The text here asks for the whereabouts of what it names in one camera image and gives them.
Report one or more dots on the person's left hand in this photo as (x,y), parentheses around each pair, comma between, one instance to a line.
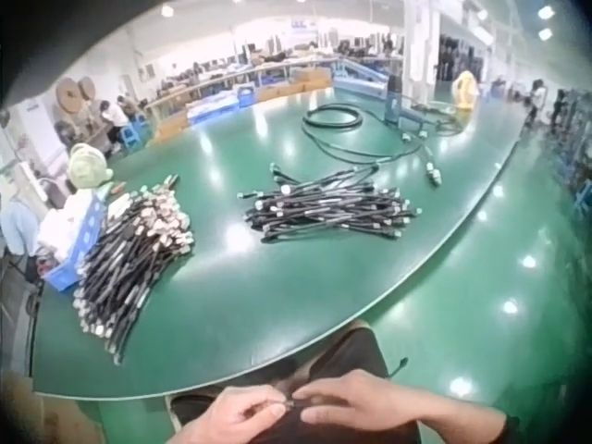
(222,416)

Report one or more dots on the person's right hand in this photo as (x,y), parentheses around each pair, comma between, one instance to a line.
(379,400)

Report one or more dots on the person's legs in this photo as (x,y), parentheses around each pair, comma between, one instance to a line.
(333,361)

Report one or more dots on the cardboard carton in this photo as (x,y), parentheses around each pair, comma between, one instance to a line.
(46,411)

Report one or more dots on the blue plastic crate with cloths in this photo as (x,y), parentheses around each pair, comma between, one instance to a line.
(78,240)

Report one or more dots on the green desk fan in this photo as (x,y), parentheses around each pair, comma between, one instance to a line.
(89,166)

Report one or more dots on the blue bench machine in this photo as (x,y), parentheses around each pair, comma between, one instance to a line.
(402,104)

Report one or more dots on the blue plastic stool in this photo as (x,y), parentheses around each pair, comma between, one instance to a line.
(134,131)

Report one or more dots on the metal storage rack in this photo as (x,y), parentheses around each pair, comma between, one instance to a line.
(573,148)

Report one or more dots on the yellow fan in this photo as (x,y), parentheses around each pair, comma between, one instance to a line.
(464,90)

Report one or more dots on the workbench with crates and cartons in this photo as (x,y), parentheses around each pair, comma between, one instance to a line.
(259,88)

